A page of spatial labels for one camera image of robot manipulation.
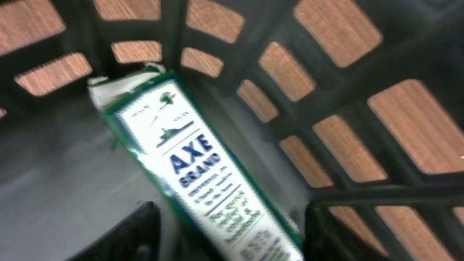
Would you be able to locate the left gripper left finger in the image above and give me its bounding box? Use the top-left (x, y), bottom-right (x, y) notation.
top-left (69, 202), bottom-right (161, 261)

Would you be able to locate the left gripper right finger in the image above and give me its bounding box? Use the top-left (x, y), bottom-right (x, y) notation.
top-left (304, 204), bottom-right (390, 261)

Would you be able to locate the grey plastic shopping basket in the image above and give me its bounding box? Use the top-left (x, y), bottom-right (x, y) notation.
top-left (1, 0), bottom-right (463, 260)

